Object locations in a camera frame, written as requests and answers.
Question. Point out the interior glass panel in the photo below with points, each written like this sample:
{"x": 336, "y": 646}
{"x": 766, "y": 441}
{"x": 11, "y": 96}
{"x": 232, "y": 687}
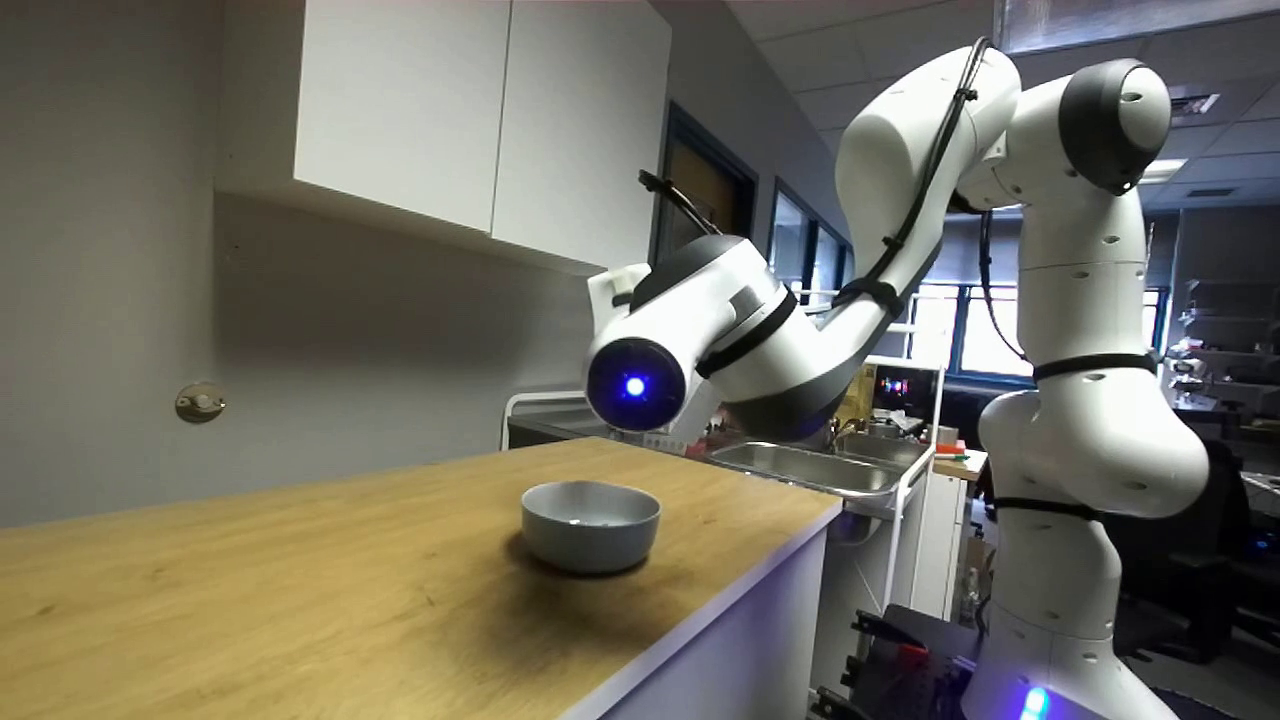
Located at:
{"x": 790, "y": 225}

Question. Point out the black office chair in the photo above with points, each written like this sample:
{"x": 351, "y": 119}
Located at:
{"x": 1201, "y": 575}

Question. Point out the white low cabinet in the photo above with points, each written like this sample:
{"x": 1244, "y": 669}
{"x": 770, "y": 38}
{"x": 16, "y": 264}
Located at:
{"x": 942, "y": 541}

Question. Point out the round wall knob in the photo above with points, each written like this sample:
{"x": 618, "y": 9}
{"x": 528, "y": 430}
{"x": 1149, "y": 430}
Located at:
{"x": 196, "y": 401}

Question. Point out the white wall-side rail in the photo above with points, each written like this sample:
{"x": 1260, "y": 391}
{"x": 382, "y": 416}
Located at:
{"x": 547, "y": 393}

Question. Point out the black equipment with red parts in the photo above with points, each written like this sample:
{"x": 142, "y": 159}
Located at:
{"x": 905, "y": 663}

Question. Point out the grey ceramic bowl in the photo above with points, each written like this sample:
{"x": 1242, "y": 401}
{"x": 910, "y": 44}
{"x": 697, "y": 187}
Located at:
{"x": 590, "y": 529}

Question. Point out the stainless steel sink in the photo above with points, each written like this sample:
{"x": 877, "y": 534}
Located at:
{"x": 812, "y": 467}

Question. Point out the white wall cabinet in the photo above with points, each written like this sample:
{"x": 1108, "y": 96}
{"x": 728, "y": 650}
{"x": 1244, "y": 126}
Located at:
{"x": 402, "y": 107}

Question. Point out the bright exterior window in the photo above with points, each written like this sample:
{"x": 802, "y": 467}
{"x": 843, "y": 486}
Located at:
{"x": 971, "y": 350}

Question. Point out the white base cabinet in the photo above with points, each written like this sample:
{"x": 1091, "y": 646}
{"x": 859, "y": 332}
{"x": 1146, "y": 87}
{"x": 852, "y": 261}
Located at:
{"x": 747, "y": 654}

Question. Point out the dark framed wooden door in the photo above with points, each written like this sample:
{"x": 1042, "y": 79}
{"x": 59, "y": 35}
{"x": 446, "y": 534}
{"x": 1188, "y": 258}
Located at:
{"x": 712, "y": 167}

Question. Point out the yellow brown packet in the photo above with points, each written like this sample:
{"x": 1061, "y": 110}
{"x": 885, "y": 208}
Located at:
{"x": 860, "y": 397}

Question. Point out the bluish ceiling light panel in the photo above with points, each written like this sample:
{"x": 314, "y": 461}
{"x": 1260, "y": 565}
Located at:
{"x": 1146, "y": 18}

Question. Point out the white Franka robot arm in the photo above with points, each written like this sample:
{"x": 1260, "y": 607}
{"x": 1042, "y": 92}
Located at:
{"x": 1083, "y": 441}

